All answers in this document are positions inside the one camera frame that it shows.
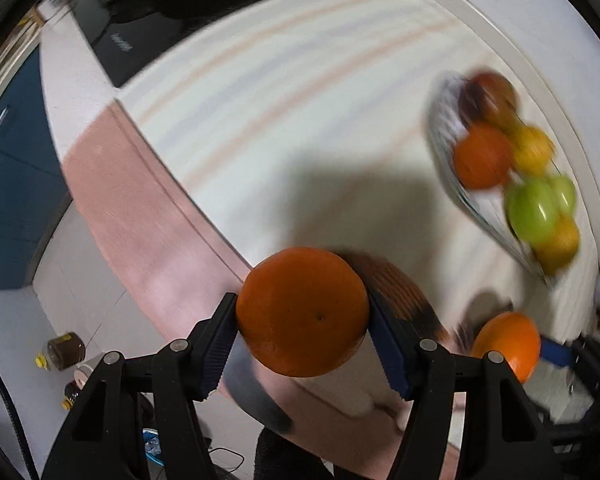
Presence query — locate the small orange mandarin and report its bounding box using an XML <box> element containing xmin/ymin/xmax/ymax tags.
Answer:
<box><xmin>470</xmin><ymin>312</ymin><xmax>541</xmax><ymax>384</ymax></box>

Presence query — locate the green apple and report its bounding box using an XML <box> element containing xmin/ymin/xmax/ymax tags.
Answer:
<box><xmin>504</xmin><ymin>178</ymin><xmax>559</xmax><ymax>246</ymax></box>
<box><xmin>548</xmin><ymin>174</ymin><xmax>577</xmax><ymax>217</ymax></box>

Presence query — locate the speckled yellow-green pear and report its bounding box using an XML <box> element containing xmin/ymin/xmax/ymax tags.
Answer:
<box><xmin>510</xmin><ymin>126</ymin><xmax>555</xmax><ymax>177</ymax></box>

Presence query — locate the dark red-orange fruit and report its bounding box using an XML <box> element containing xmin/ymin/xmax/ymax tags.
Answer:
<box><xmin>453</xmin><ymin>122</ymin><xmax>514</xmax><ymax>191</ymax></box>

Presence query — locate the large orange mandarin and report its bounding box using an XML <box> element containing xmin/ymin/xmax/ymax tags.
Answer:
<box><xmin>236</xmin><ymin>247</ymin><xmax>370</xmax><ymax>378</ymax></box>

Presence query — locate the red-green mango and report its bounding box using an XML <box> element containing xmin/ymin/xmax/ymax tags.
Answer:
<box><xmin>458</xmin><ymin>70</ymin><xmax>520</xmax><ymax>133</ymax></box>

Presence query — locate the brown jar on floor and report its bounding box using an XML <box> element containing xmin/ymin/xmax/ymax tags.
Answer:
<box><xmin>34</xmin><ymin>332</ymin><xmax>86</xmax><ymax>372</ymax></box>

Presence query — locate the blue kitchen cabinet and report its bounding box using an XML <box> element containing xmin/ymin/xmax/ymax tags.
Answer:
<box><xmin>0</xmin><ymin>49</ymin><xmax>71</xmax><ymax>290</ymax></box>

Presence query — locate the oval floral ceramic plate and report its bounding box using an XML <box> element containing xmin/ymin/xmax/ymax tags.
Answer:
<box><xmin>426</xmin><ymin>70</ymin><xmax>577</xmax><ymax>281</ymax></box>

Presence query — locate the striped cat tablecloth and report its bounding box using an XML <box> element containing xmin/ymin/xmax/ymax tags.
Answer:
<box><xmin>42</xmin><ymin>0</ymin><xmax>598</xmax><ymax>341</ymax></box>

